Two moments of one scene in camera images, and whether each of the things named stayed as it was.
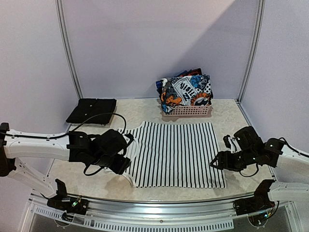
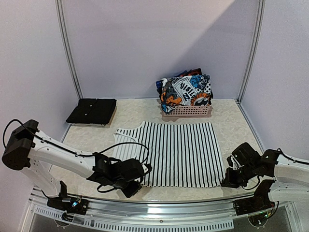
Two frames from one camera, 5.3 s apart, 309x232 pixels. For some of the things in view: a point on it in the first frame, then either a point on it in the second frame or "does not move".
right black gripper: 223,163 → 230,178
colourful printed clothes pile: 190,88 does not move
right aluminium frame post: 261,8 does not move
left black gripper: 120,167 → 131,192
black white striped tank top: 172,155 does not move
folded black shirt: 86,108 does not move
